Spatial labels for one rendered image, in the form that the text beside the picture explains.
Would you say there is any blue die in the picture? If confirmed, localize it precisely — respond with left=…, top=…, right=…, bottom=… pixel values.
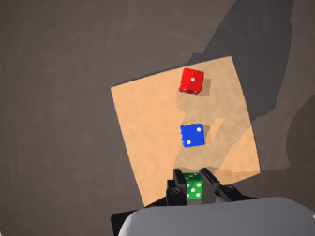
left=180, top=124, right=205, bottom=148

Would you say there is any red die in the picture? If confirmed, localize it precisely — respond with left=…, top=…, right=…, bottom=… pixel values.
left=179, top=68, right=204, bottom=95

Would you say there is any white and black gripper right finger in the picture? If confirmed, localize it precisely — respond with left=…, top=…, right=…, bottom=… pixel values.
left=199, top=168, right=257, bottom=204

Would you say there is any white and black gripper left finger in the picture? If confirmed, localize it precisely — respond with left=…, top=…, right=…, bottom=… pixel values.
left=111, top=169, right=188, bottom=236

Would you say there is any tan square mat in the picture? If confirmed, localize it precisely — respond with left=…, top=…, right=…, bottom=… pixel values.
left=111, top=56, right=260, bottom=207

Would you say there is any green die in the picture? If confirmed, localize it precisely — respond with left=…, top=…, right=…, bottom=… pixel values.
left=183, top=172, right=203, bottom=199

